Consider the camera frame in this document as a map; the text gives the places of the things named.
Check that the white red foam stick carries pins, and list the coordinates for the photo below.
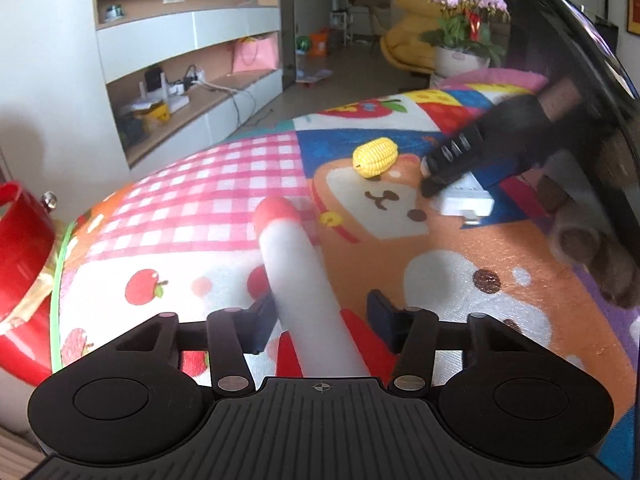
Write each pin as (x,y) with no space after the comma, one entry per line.
(319,338)

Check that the pink orchid flower pot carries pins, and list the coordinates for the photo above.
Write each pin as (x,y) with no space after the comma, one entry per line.
(463,41)

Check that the black remote control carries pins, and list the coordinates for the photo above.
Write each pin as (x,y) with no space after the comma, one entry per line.
(467,150)

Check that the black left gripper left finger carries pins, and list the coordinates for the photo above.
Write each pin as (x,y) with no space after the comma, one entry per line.
(219,344)

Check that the pink gift bag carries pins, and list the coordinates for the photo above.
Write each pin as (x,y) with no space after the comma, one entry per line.
(255,53)

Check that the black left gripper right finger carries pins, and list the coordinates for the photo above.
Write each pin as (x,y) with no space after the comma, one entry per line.
(414,336)

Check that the white tv cabinet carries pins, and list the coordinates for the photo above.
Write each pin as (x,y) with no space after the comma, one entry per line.
(174,71)

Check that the colourful cartoon play mat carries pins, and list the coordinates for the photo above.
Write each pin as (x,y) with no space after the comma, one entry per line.
(182,239)

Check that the yellow corn toy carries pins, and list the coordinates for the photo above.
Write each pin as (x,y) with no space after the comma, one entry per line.
(372,159)

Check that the yellow duck chair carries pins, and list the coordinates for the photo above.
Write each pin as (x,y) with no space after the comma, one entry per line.
(401,44)

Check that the white battery charger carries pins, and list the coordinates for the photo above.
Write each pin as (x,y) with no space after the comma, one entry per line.
(466,199)

